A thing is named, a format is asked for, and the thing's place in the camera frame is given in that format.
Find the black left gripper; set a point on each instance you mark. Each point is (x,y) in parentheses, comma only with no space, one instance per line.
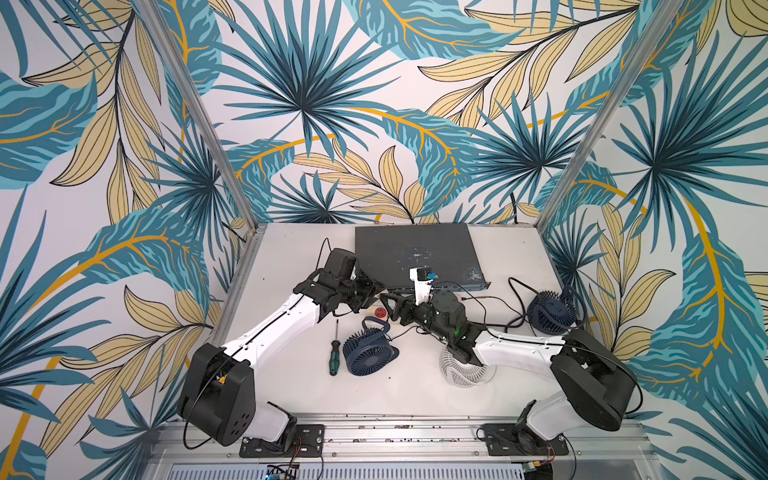
(370,292)

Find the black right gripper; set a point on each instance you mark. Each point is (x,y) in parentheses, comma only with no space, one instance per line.
(405,306)

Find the beige red power strip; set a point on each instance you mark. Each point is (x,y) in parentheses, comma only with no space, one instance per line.
(380,312)

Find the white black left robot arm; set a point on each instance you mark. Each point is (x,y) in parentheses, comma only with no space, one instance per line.
(219,392)

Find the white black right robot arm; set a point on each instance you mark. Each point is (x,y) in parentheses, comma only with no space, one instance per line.
(594,386)

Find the navy blue desk fan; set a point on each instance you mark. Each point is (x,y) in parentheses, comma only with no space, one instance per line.
(369,350)

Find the white round desk fan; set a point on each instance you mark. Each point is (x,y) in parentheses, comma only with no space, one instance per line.
(464,375)

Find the green black screwdriver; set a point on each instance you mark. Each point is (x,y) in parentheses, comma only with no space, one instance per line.
(334,358)

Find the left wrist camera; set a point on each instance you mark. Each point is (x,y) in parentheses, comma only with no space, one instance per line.
(341,263)

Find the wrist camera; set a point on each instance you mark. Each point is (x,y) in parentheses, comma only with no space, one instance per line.
(422,278)
(341,263)

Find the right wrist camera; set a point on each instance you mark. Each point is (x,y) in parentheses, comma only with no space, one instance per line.
(422,278)

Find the dark grey network switch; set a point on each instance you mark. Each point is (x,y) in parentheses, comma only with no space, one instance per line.
(388,253)

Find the aluminium frame rail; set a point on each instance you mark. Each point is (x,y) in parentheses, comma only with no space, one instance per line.
(405,447)

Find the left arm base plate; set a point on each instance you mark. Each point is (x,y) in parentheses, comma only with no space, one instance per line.
(300,441)

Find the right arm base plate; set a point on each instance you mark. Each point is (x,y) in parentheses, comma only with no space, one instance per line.
(502,439)

